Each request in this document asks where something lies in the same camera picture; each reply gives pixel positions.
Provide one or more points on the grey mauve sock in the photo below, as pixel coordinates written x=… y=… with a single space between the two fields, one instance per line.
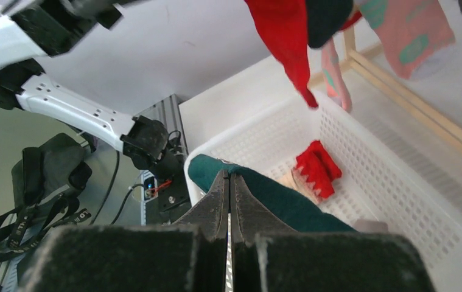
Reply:
x=370 y=226

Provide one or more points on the wooden hanging rack frame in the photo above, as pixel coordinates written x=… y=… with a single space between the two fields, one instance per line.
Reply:
x=360 y=61

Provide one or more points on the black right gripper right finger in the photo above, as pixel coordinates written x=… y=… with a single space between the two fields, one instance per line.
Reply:
x=249 y=216

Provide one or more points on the red and beige sock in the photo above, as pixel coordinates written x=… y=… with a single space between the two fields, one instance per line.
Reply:
x=314 y=173

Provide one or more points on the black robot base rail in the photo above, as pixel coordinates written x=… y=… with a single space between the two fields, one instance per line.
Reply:
x=167 y=204

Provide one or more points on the black bag with straps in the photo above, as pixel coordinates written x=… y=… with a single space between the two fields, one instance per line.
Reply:
x=47 y=182

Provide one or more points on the red hanging sock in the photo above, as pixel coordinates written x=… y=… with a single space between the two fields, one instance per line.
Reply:
x=282 y=26

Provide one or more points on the navy blue sock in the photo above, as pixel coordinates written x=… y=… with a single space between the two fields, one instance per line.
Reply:
x=325 y=18

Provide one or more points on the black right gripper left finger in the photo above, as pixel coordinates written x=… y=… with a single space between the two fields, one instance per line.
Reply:
x=209 y=216

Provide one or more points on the pink patterned sock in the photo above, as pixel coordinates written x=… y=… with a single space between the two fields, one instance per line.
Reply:
x=415 y=35

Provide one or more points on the dark teal sock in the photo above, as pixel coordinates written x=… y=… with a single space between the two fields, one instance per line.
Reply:
x=288 y=205

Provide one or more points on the white plastic basket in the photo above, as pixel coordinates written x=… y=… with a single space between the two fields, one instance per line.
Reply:
x=393 y=170

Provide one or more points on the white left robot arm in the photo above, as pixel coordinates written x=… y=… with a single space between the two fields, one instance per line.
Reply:
x=52 y=28

